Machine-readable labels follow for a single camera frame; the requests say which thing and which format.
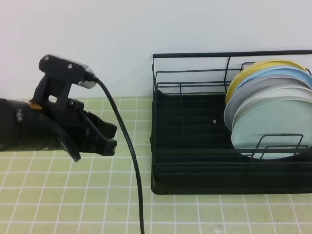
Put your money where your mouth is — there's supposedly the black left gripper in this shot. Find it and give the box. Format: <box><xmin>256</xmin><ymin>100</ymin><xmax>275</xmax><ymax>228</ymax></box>
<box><xmin>42</xmin><ymin>99</ymin><xmax>117</xmax><ymax>162</ymax></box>

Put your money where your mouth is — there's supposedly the light green plate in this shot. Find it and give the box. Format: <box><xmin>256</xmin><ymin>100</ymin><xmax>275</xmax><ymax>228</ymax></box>
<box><xmin>231</xmin><ymin>97</ymin><xmax>312</xmax><ymax>149</ymax></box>

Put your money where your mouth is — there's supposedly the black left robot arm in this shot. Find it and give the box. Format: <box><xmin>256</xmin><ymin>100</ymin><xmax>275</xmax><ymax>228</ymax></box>
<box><xmin>0</xmin><ymin>99</ymin><xmax>117</xmax><ymax>162</ymax></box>

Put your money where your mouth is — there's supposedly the grey plate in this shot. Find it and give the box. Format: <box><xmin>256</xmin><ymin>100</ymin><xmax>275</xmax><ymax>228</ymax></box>
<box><xmin>224</xmin><ymin>75</ymin><xmax>312</xmax><ymax>130</ymax></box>

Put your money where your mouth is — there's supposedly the yellow plate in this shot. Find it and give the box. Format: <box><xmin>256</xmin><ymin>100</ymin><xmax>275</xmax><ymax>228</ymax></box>
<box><xmin>225</xmin><ymin>59</ymin><xmax>307</xmax><ymax>104</ymax></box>

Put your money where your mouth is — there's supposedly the light blue plate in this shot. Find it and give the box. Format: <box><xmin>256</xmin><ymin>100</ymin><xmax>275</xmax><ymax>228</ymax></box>
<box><xmin>234</xmin><ymin>66</ymin><xmax>312</xmax><ymax>91</ymax></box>

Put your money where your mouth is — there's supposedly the pale green plate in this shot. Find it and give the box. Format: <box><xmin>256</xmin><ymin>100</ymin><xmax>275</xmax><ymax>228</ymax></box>
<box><xmin>232</xmin><ymin>85</ymin><xmax>312</xmax><ymax>128</ymax></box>

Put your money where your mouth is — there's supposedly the black dish rack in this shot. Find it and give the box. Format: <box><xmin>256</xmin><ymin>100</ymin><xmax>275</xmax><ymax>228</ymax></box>
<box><xmin>150</xmin><ymin>50</ymin><xmax>312</xmax><ymax>195</ymax></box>

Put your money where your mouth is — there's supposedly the black camera cable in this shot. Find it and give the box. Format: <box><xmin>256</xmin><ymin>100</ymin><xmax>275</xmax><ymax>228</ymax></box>
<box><xmin>94</xmin><ymin>77</ymin><xmax>145</xmax><ymax>234</ymax></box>

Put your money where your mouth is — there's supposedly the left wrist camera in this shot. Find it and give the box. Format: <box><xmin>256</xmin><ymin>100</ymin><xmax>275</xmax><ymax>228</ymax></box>
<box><xmin>31</xmin><ymin>54</ymin><xmax>96</xmax><ymax>110</ymax></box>

